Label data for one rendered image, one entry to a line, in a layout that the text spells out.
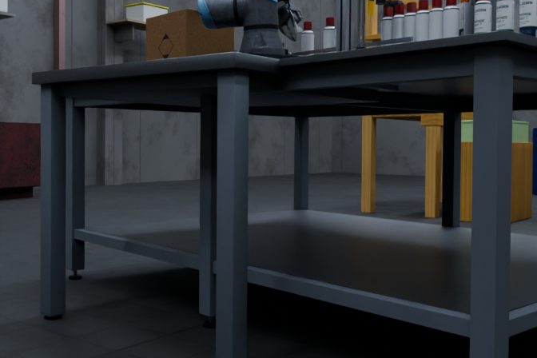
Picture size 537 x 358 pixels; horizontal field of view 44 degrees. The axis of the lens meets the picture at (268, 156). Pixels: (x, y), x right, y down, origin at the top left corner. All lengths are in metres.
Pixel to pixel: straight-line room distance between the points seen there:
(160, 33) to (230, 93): 1.11
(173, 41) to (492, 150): 1.59
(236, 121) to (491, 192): 0.66
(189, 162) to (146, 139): 0.99
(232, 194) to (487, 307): 0.67
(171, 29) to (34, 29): 6.43
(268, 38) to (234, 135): 0.54
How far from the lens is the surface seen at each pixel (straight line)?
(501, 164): 1.48
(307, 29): 2.70
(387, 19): 2.43
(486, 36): 1.46
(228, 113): 1.74
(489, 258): 1.49
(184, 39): 2.65
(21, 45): 8.97
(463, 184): 5.47
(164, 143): 10.38
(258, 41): 2.17
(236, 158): 1.73
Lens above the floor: 0.60
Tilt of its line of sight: 1 degrees down
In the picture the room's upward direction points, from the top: 1 degrees clockwise
